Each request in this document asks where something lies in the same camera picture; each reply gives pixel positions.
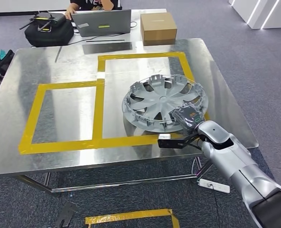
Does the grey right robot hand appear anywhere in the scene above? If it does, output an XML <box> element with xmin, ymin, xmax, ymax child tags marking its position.
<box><xmin>171</xmin><ymin>104</ymin><xmax>205</xmax><ymax>136</ymax></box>

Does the grey plastic wheel cover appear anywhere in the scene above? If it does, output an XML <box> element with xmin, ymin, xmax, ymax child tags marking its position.
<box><xmin>121</xmin><ymin>74</ymin><xmax>208</xmax><ymax>133</ymax></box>

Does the steel workbench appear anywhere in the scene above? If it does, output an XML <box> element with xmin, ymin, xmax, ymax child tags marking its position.
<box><xmin>0</xmin><ymin>38</ymin><xmax>259</xmax><ymax>193</ymax></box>

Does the white power strip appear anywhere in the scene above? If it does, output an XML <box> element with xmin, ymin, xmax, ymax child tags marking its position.
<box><xmin>197</xmin><ymin>178</ymin><xmax>230</xmax><ymax>194</ymax></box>

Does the large yellow tape rectangle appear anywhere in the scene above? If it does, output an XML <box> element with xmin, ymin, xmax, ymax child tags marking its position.
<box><xmin>93</xmin><ymin>51</ymin><xmax>211</xmax><ymax>149</ymax></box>

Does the brown cardboard box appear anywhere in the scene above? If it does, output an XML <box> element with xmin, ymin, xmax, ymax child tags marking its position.
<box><xmin>141</xmin><ymin>12</ymin><xmax>177</xmax><ymax>47</ymax></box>

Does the grey laptop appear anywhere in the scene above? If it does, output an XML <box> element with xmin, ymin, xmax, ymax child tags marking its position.
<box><xmin>70</xmin><ymin>9</ymin><xmax>131</xmax><ymax>38</ymax></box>

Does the white lit counter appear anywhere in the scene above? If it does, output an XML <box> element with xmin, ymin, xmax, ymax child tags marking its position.
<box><xmin>228</xmin><ymin>0</ymin><xmax>281</xmax><ymax>30</ymax></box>

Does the person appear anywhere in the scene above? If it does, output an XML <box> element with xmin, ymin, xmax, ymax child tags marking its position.
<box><xmin>64</xmin><ymin>0</ymin><xmax>122</xmax><ymax>20</ymax></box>

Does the black flat object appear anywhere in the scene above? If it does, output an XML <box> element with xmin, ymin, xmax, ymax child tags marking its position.
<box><xmin>54</xmin><ymin>201</ymin><xmax>77</xmax><ymax>228</ymax></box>

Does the black carry bag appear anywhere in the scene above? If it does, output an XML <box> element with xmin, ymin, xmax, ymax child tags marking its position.
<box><xmin>24</xmin><ymin>19</ymin><xmax>75</xmax><ymax>48</ymax></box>

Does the small yellow tape rectangle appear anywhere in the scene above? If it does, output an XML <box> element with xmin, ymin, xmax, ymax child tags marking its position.
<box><xmin>18</xmin><ymin>80</ymin><xmax>106</xmax><ymax>155</ymax></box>

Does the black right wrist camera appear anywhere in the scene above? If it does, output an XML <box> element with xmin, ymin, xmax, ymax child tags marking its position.
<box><xmin>157</xmin><ymin>133</ymin><xmax>199</xmax><ymax>149</ymax></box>

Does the yellow floor tape frame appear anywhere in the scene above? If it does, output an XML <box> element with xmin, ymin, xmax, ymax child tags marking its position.
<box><xmin>85</xmin><ymin>209</ymin><xmax>181</xmax><ymax>228</ymax></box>

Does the black backpack with teal cord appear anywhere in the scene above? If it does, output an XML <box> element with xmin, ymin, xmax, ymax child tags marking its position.
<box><xmin>0</xmin><ymin>49</ymin><xmax>15</xmax><ymax>86</ymax></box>

